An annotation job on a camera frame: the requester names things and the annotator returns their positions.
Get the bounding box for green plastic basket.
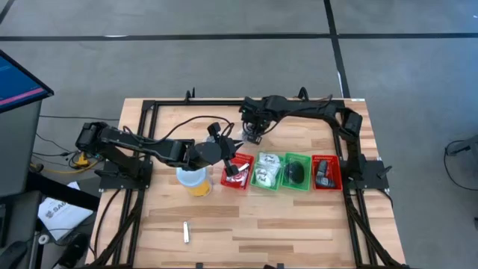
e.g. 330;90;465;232
280;152;313;192
249;151;285;192

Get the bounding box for yellow floor cable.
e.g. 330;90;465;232
29;151;100;176

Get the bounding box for grey Dove roll-on deodorant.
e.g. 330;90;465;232
315;159;337;189

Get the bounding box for red plastic basket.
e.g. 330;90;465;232
220;152;256;191
311;154;344;191

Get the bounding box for white printed paper sheet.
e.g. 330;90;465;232
37;182;94;242

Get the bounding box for blue screen monitor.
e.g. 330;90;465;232
0;50;55;114

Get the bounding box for black object on floor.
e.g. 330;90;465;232
55;231;87;268

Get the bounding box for black aluminium table frame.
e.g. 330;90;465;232
89;87;410;269

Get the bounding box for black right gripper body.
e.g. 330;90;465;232
239;97;270;130

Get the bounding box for grey cabinet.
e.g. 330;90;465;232
0;100;43;198

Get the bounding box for packets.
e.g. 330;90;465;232
225;171;250;188

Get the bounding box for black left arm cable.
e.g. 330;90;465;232
122;114;235;146

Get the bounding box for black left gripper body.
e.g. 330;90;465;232
208;122;240;177

